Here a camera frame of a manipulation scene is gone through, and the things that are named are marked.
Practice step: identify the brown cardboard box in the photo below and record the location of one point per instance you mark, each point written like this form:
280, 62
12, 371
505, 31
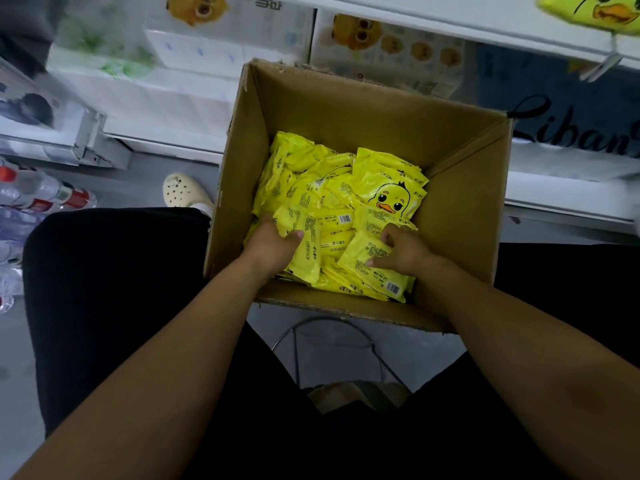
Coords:
350, 100

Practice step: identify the person's black trousers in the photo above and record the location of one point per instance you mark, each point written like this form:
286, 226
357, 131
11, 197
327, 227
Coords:
100, 305

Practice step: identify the metal frame stool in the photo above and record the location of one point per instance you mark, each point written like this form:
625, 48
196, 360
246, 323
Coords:
355, 397

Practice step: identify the white duck tissue pack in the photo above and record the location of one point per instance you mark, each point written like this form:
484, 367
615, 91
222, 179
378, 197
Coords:
400, 75
260, 35

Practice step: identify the person's right hand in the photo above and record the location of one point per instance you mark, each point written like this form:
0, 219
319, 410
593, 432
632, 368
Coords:
408, 253

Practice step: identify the yellow duck packets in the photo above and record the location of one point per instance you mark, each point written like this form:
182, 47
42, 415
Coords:
320, 185
600, 10

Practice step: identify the person's left forearm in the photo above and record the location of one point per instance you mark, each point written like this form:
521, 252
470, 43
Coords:
150, 395

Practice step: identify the person's left cream clog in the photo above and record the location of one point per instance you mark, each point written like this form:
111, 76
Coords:
185, 190

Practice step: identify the person's left hand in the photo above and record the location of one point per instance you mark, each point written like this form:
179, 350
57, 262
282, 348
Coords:
270, 253

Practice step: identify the pack of red-capped bottles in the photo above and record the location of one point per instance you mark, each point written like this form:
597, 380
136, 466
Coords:
40, 190

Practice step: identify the person's right forearm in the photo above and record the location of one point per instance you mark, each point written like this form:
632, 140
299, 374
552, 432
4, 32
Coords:
540, 355

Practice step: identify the white metal shelf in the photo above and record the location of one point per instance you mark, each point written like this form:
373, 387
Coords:
450, 10

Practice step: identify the green white tissue pack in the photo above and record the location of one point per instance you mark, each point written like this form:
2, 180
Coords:
100, 45

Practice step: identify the MIQI boxes with fruit print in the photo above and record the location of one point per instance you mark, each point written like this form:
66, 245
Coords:
30, 105

